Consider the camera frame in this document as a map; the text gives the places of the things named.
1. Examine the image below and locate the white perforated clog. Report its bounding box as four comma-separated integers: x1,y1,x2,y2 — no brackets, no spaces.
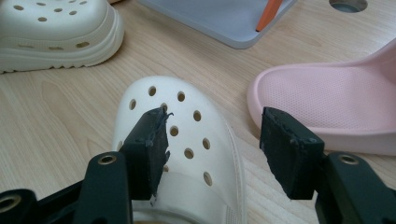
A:
111,75,248,224
0,0,125,75

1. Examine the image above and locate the white shoe rack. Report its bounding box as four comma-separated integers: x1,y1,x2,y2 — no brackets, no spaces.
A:
136,0,298,50

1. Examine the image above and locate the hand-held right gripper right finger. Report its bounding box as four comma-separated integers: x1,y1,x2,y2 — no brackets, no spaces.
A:
259,106,325,201

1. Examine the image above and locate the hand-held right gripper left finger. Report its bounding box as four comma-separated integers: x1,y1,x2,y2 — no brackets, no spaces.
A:
119,106,174,201

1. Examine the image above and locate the pink slide slipper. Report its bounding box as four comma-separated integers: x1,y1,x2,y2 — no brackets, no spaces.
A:
247,38,396,157

